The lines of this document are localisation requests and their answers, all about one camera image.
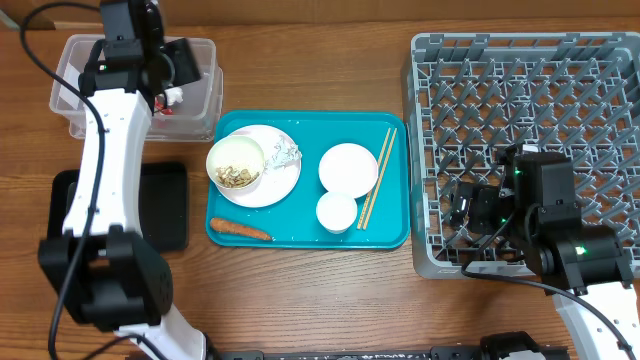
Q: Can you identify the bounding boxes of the foil wrapper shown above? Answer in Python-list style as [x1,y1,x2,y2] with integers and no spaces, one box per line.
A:
[265,135,302,171]

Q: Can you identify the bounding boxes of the small white cup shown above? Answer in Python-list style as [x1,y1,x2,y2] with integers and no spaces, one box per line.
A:
[316,192,358,234]

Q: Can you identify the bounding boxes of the red snack wrapper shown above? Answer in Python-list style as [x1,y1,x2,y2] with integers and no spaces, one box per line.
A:
[153,97,173,116]

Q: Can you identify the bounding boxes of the large white plate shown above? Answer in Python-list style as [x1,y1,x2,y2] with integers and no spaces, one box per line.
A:
[216,125,302,208]

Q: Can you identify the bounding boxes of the teal serving tray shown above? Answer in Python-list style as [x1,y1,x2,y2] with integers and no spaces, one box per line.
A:
[205,110,411,250]

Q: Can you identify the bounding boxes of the peanut shells pile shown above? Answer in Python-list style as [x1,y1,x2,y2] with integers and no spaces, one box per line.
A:
[215,166,260,189]

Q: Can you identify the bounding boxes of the small white plate bowl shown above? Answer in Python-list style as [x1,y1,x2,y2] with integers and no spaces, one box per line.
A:
[318,143,379,199]

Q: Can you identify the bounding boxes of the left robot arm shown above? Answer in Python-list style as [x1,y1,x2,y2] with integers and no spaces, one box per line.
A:
[38,0,216,359]

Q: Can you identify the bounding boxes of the wooden chopstick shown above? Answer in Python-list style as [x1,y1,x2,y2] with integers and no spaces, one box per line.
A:
[355,127,393,231]
[357,128,397,230]

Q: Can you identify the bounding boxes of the cream bowl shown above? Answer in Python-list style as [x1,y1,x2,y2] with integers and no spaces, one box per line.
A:
[206,135,266,191]

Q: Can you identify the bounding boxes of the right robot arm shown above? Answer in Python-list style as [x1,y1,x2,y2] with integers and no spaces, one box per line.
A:
[449,145,639,359]

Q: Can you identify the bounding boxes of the black food waste tray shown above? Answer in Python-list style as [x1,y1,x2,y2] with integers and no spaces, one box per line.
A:
[47,162,189,254]

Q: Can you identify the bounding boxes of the clear plastic waste bin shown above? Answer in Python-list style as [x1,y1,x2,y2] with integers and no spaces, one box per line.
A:
[49,34,223,142]

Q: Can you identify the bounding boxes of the orange carrot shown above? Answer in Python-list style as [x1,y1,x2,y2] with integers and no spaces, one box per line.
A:
[210,217,273,241]

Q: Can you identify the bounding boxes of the grey dishwasher rack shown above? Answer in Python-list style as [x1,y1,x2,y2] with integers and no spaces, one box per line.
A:
[402,32,639,279]

